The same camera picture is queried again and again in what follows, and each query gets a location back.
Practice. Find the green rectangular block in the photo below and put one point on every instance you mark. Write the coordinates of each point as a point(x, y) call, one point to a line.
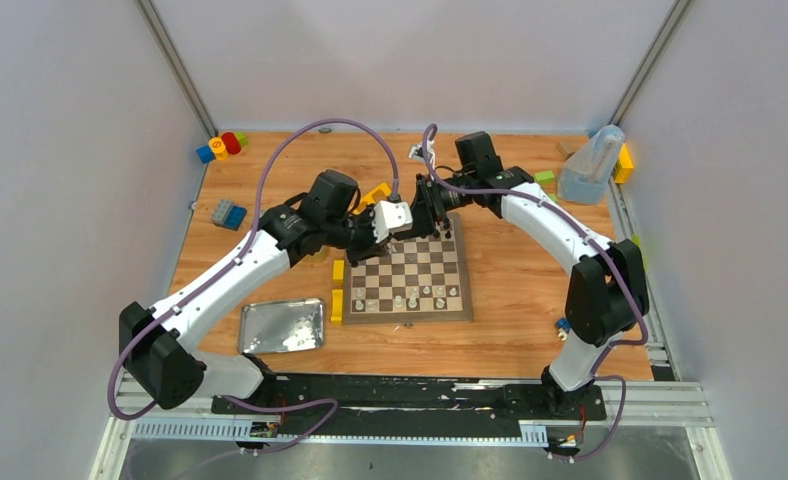
point(546, 177)

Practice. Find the green block at corner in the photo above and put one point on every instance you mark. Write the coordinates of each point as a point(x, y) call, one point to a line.
point(242, 139)

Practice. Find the small yellow rectangular block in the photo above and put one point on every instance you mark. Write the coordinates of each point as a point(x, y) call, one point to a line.
point(338, 271)

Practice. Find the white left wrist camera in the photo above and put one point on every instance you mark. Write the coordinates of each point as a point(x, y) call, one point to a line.
point(390, 218)

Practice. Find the blue cube block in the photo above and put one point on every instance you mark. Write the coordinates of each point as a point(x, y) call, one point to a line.
point(205, 154)

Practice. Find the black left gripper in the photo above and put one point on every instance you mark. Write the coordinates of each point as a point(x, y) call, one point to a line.
point(366, 236)

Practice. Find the yellow blue toy car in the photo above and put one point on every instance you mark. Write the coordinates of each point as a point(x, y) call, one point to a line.
point(563, 328)

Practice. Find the yellow arch block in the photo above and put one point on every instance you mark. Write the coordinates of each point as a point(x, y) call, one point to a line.
point(337, 306)

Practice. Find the silver tin lid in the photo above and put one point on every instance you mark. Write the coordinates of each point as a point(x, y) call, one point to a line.
point(281, 327)

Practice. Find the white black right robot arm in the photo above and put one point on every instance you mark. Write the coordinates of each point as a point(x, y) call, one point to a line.
point(607, 293)

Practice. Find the yellow cylinder block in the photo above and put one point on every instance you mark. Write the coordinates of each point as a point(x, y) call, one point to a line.
point(218, 148)

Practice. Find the clear blue plastic container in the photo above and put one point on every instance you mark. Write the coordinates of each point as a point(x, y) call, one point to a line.
point(584, 176)

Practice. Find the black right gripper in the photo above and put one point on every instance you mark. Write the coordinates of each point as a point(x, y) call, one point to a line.
point(427, 207)

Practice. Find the gray lego brick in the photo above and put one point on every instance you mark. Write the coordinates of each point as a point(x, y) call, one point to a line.
point(221, 212)

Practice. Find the yellow block at right wall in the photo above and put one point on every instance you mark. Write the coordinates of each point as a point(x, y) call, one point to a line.
point(624, 167)

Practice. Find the wooden chess board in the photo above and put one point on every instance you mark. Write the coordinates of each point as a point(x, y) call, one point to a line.
point(417, 262)

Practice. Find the blue lego brick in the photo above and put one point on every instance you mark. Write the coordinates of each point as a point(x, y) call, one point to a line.
point(235, 217)

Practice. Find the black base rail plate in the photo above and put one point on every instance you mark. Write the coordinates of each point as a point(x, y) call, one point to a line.
point(431, 407)

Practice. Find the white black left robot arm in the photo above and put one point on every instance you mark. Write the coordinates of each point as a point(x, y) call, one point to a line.
point(158, 344)

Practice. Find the red cylinder block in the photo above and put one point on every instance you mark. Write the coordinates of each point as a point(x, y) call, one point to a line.
point(231, 143)

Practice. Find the yellow triangle frame block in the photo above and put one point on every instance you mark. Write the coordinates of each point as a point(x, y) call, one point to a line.
point(379, 193)

